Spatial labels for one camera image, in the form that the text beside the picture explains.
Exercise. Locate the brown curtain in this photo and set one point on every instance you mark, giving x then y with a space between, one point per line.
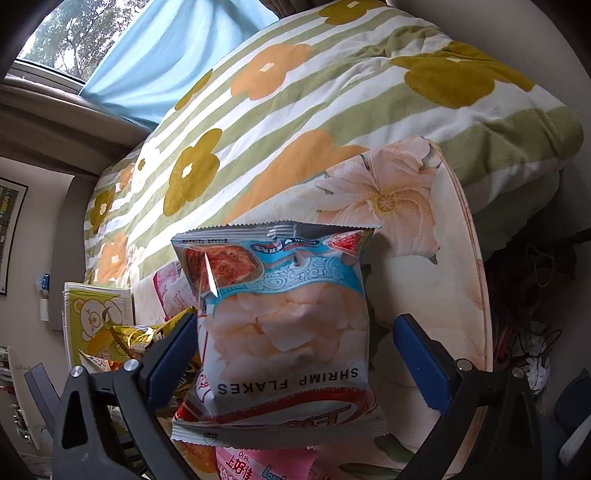
295 4

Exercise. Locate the light blue curtain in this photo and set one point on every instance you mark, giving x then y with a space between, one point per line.
161 60

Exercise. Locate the window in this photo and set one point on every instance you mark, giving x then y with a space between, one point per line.
55 37

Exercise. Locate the pink white snack packet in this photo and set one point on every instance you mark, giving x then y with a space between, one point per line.
173 290

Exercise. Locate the orange yellow snack packet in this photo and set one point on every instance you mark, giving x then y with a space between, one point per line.
99 361

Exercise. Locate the white blue shrimp chip bag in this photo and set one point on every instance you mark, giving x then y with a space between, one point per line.
286 323

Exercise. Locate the framed wall picture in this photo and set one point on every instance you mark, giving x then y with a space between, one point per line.
9 230

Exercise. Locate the yellow cardboard box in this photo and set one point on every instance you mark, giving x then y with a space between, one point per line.
87 318

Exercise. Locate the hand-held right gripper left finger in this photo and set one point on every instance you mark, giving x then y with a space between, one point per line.
171 364

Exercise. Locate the gold yellow snack packet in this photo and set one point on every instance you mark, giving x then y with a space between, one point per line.
134 337

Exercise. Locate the green striped floral blanket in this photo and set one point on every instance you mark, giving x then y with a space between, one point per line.
323 92

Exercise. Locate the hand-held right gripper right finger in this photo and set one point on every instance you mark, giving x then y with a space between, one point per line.
422 364

